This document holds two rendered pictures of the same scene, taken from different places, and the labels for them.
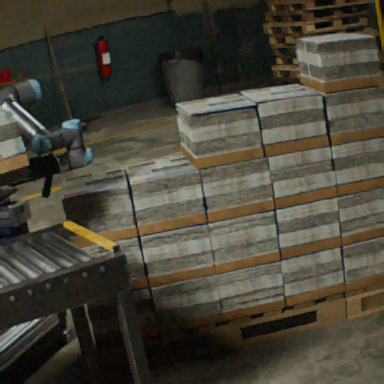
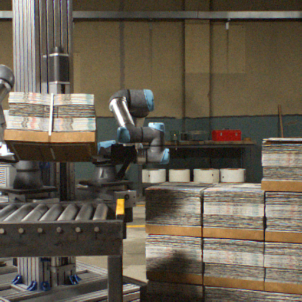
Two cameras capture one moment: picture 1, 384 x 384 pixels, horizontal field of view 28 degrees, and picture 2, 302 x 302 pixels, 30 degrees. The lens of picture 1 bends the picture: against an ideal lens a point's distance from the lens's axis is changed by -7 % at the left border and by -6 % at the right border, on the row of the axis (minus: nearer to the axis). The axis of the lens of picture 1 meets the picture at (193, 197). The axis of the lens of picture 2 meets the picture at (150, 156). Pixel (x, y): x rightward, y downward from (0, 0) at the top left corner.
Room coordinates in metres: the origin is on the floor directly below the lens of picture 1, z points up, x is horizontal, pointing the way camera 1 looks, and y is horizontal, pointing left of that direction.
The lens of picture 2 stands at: (0.67, -0.72, 1.13)
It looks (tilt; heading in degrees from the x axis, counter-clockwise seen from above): 3 degrees down; 26
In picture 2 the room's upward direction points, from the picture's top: straight up
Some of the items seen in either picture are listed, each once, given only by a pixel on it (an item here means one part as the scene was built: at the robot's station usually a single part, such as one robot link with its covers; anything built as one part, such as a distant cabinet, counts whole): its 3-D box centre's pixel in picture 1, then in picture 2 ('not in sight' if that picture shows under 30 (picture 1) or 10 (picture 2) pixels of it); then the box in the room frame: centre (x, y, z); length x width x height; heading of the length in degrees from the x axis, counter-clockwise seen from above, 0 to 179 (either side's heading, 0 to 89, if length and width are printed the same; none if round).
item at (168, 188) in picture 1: (207, 252); (269, 272); (3.40, -0.02, 0.42); 1.17 x 0.39 x 0.83; 96
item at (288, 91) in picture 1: (277, 92); not in sight; (3.46, -0.44, 1.06); 0.37 x 0.28 x 0.01; 5
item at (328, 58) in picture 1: (352, 172); not in sight; (3.48, -0.74, 0.65); 0.39 x 0.30 x 1.29; 6
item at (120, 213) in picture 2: (89, 235); (120, 207); (2.62, 0.37, 0.81); 0.43 x 0.03 x 0.02; 29
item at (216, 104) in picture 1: (214, 103); (298, 139); (3.40, -0.15, 1.06); 0.37 x 0.29 x 0.01; 8
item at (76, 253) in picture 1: (70, 250); (100, 216); (2.59, 0.45, 0.77); 0.47 x 0.05 x 0.05; 29
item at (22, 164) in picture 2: not in sight; (26, 155); (3.03, 1.16, 0.98); 0.13 x 0.12 x 0.14; 94
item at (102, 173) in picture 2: not in sight; (105, 172); (3.48, 0.96, 0.87); 0.15 x 0.15 x 0.10
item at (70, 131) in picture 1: (69, 135); (153, 134); (3.05, 0.44, 1.09); 0.11 x 0.08 x 0.11; 130
